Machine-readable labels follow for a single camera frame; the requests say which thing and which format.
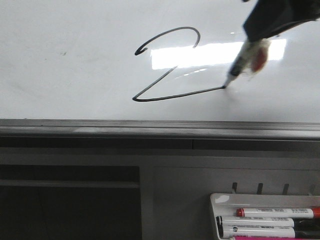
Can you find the white marker tray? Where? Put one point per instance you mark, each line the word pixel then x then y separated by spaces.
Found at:
pixel 226 204

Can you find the black capped marker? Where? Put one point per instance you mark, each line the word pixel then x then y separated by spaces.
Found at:
pixel 266 231
pixel 299 223

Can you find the white whiteboard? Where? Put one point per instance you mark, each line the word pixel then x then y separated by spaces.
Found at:
pixel 150 60

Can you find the red magnet taped to marker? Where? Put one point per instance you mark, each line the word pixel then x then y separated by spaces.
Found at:
pixel 259 58

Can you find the lower black capped marker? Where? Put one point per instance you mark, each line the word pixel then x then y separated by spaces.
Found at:
pixel 266 231

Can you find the dark metal hook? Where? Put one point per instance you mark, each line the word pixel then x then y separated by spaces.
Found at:
pixel 285 189
pixel 234 188
pixel 259 189

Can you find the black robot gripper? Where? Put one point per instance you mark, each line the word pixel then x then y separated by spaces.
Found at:
pixel 273 17

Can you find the pink marker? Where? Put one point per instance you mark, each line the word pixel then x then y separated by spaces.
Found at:
pixel 269 238

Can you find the grey whiteboard ledge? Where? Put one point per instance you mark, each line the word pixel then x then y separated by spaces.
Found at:
pixel 160 134

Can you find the black whiteboard marker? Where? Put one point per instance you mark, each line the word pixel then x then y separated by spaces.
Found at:
pixel 239 63

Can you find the red capped marker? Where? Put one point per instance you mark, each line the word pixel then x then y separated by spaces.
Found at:
pixel 303 213

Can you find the upper black capped marker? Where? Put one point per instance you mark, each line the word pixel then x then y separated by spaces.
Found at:
pixel 299 223

